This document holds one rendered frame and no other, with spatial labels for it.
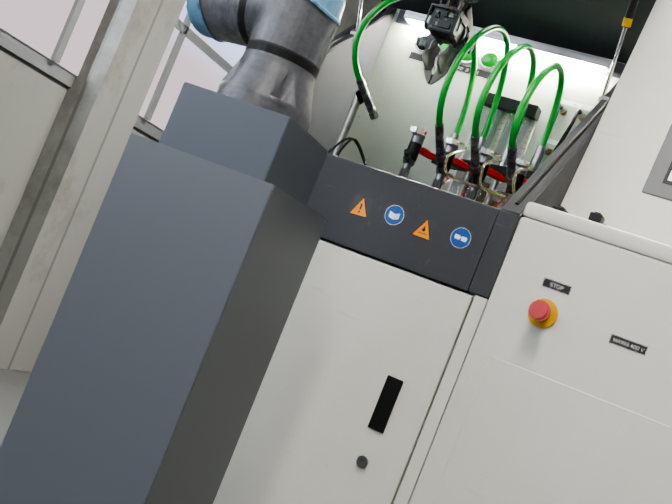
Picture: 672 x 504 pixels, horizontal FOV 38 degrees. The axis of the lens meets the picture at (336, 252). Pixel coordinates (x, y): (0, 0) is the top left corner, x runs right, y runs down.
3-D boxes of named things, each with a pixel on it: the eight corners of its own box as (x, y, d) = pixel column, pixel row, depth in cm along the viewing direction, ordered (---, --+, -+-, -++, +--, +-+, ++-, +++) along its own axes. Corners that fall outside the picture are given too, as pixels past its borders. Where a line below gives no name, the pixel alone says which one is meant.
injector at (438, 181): (405, 230, 206) (442, 138, 207) (412, 235, 211) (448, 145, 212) (416, 234, 205) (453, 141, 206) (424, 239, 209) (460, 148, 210)
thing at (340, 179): (192, 190, 201) (222, 118, 202) (203, 195, 205) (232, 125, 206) (467, 291, 175) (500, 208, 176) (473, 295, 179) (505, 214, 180)
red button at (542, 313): (518, 319, 166) (529, 290, 167) (523, 322, 170) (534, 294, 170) (547, 329, 164) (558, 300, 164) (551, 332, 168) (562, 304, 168)
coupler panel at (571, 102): (512, 204, 228) (560, 81, 229) (515, 208, 231) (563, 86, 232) (565, 221, 222) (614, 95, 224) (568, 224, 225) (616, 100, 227)
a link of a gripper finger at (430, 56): (409, 72, 206) (425, 32, 207) (417, 82, 212) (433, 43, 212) (422, 76, 205) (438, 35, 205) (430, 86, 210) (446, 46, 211)
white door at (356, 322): (55, 503, 198) (184, 189, 201) (62, 502, 200) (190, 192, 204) (327, 662, 170) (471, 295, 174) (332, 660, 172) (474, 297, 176)
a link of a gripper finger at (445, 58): (422, 76, 205) (438, 35, 205) (430, 86, 210) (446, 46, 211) (435, 79, 204) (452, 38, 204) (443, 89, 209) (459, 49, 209)
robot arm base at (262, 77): (285, 116, 139) (311, 52, 140) (196, 86, 144) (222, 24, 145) (318, 145, 153) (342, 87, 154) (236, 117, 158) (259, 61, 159)
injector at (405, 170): (372, 219, 209) (408, 128, 211) (380, 224, 214) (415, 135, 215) (383, 223, 208) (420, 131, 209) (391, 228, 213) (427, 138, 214)
